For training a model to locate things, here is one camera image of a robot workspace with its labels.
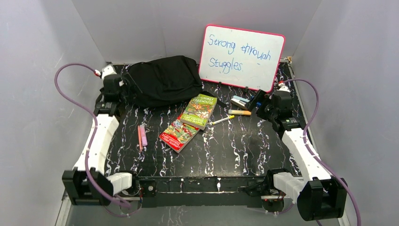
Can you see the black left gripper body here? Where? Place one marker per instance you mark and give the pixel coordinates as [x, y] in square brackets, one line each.
[117, 86]

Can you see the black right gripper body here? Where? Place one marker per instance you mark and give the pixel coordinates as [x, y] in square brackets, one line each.
[269, 111]

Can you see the black backpack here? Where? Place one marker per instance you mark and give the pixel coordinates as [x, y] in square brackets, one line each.
[162, 82]

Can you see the green treehouse book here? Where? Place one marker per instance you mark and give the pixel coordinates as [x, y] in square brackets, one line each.
[198, 111]

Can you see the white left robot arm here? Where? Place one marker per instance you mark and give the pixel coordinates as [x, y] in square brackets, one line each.
[86, 183]

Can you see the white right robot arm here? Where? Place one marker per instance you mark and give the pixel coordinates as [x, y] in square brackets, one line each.
[318, 195]

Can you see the orange highlighter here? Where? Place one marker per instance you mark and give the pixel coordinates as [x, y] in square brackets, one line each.
[239, 112]

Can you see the white yellow marker pen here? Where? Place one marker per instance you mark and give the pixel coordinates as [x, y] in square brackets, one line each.
[222, 120]

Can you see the pink framed whiteboard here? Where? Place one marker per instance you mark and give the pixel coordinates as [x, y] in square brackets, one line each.
[242, 58]

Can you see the pink highlighter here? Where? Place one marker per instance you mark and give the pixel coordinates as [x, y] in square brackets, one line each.
[143, 135]

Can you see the red treehouse book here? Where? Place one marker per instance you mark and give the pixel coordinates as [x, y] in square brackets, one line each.
[178, 134]

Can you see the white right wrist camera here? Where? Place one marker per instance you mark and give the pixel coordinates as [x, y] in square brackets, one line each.
[283, 87]

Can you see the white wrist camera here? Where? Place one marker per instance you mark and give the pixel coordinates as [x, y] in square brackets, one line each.
[108, 70]
[283, 87]

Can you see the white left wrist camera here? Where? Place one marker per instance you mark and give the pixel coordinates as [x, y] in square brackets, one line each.
[108, 70]

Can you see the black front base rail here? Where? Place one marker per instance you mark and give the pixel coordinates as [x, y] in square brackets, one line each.
[250, 191]

